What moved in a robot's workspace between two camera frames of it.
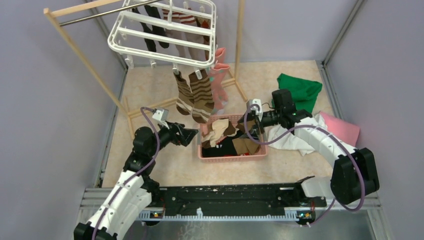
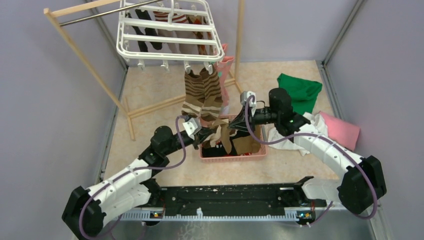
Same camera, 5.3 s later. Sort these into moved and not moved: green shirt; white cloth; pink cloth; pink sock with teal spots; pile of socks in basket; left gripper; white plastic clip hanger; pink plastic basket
Moved: pink sock with teal spots; white plastic clip hanger; left gripper
Not moved: pink plastic basket; pile of socks in basket; green shirt; white cloth; pink cloth
